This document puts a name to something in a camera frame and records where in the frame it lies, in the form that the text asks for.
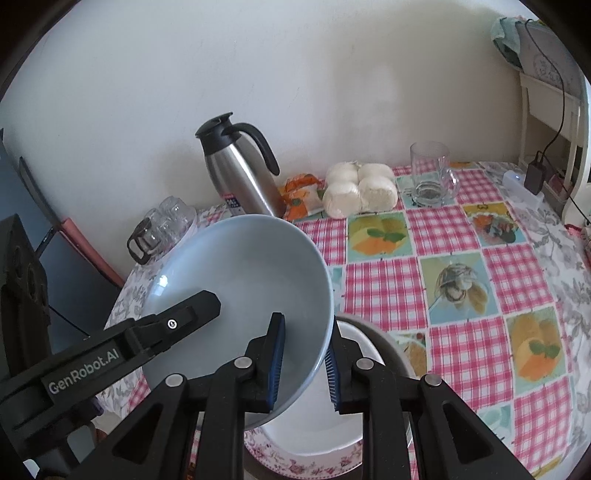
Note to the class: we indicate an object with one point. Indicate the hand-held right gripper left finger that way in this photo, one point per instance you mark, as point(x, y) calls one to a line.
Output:
point(276, 364)

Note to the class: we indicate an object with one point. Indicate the clear glass cup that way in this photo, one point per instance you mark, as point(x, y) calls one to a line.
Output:
point(156, 218)
point(178, 210)

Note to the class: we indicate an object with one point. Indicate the orange snack packet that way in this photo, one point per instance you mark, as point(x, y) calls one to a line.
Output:
point(300, 198)

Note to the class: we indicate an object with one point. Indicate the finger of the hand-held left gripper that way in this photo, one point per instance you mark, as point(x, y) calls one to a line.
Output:
point(198, 307)

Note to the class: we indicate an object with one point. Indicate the clear glass mug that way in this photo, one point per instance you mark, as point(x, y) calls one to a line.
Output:
point(429, 175)

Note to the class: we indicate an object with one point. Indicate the white cutout shelf rack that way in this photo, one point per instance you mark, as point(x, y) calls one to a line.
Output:
point(524, 120)

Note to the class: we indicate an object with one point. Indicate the bag of white steamed buns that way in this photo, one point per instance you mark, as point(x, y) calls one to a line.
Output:
point(360, 194)

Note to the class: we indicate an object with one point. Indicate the dark panel with red edge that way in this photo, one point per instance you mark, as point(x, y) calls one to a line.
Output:
point(74, 286)

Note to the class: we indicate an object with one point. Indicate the teal cloth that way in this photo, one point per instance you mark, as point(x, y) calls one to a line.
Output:
point(505, 39)

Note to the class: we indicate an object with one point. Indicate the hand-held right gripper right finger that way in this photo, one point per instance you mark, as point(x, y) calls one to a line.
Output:
point(331, 374)

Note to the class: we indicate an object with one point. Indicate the pale blue floral bowl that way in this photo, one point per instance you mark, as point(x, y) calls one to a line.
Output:
point(240, 277)

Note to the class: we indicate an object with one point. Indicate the stainless steel thermos jug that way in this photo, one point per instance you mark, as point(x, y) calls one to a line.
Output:
point(240, 175)

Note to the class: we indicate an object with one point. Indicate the black charger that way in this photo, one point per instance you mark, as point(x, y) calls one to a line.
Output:
point(535, 177)

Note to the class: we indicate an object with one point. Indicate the white power strip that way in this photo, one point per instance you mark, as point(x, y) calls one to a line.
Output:
point(519, 187)

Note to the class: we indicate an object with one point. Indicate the grey floral cushion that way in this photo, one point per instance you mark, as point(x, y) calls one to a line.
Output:
point(549, 60)

